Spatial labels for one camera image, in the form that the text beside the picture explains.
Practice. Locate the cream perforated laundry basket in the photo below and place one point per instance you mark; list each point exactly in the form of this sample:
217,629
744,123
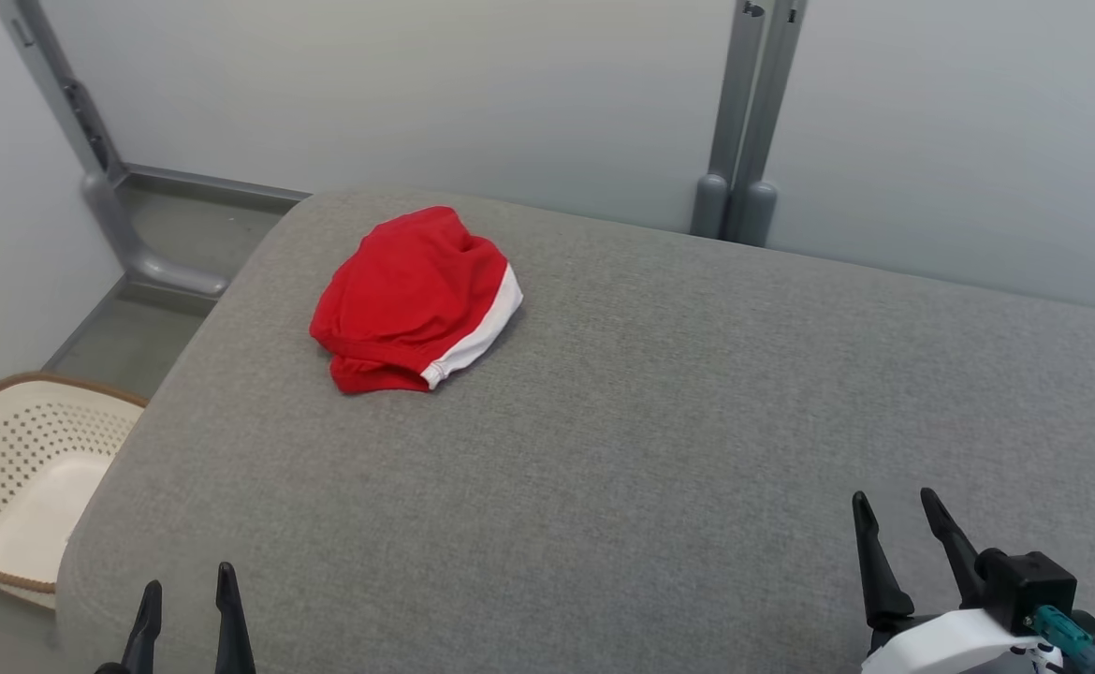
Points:
23,477

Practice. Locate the grey metal wall post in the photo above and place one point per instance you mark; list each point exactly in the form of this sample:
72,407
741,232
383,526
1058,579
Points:
767,122
730,112

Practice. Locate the grey wall base rail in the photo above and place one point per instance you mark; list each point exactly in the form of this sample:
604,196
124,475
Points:
220,183

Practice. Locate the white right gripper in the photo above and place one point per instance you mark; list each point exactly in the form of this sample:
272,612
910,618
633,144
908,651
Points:
950,646

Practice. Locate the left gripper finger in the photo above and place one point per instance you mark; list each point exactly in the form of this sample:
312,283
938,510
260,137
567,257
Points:
232,627
145,637

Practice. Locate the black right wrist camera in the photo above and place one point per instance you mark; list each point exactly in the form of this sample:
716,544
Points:
1029,585

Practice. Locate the grey fabric sofa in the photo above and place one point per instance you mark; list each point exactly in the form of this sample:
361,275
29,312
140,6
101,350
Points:
650,421

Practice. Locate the red shorts white stripe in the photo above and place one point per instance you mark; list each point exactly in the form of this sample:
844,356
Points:
407,290

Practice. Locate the grey curved corner post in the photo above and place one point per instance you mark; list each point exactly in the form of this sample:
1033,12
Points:
108,206

